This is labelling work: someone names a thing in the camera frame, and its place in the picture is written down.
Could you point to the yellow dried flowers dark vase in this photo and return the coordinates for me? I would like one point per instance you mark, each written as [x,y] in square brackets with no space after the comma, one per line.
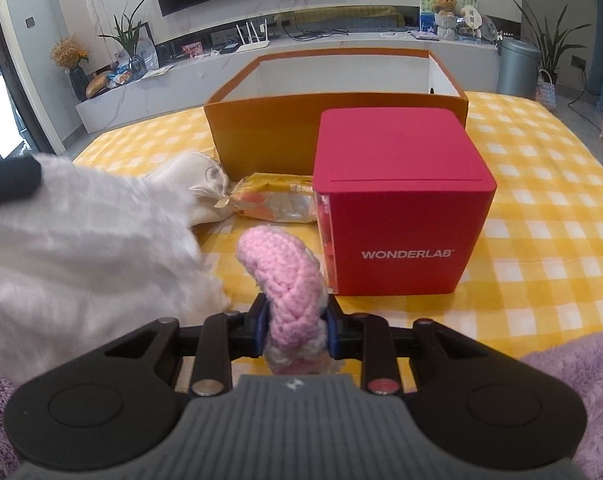
[74,65]

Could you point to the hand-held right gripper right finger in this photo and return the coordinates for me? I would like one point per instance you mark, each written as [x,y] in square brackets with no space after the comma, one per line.
[331,332]

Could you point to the red cube box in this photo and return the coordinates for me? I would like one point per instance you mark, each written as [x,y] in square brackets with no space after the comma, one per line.
[406,200]

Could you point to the white wifi router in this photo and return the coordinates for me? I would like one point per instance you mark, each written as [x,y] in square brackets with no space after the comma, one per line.
[251,42]

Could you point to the marble tv ledge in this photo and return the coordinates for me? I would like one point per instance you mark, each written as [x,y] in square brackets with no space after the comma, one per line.
[181,80]

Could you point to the tall green potted plant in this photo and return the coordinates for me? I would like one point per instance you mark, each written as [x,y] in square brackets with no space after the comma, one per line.
[554,42]

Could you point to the grey trash can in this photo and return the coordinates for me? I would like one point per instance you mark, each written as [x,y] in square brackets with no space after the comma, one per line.
[517,70]

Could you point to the pink card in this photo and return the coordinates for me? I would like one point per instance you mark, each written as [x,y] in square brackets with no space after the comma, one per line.
[192,50]

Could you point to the woven basket bag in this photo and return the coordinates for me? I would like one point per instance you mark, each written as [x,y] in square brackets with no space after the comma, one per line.
[546,91]

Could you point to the clear plastic bottle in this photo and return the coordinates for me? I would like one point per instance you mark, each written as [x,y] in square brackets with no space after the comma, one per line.
[146,54]

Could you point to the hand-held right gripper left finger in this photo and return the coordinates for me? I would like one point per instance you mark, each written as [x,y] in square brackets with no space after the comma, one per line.
[262,327]

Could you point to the bread loaf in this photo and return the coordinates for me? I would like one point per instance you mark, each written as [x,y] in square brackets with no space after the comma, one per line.
[97,86]

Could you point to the brown teddy bear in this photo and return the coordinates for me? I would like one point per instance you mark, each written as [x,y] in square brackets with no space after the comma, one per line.
[445,12]

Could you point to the orange cardboard box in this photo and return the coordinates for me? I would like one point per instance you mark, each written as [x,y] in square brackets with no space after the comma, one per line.
[261,135]

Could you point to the yellow snack packet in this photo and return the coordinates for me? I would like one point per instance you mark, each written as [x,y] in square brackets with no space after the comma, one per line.
[271,200]

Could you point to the white round hand fan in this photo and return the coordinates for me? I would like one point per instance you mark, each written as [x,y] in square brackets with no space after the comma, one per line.
[472,16]

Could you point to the green plant in glass vase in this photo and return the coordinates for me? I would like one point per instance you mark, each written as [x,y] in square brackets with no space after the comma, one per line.
[129,35]

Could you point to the purple fluffy blanket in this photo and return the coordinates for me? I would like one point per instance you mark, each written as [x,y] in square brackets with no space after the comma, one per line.
[571,360]

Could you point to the yellow checked tablecloth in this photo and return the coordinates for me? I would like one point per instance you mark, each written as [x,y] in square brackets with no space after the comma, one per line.
[536,210]

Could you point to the pink crocheted soft toy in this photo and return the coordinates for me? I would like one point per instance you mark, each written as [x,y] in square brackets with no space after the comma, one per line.
[286,280]

